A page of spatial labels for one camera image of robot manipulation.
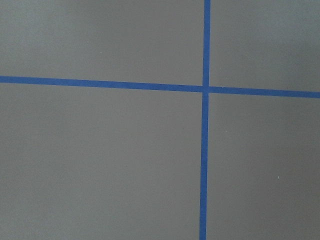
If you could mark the crossing blue tape strip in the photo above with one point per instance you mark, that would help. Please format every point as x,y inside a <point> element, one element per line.
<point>159,87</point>

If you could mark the long blue tape strip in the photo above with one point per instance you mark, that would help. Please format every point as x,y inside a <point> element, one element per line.
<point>205,121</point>

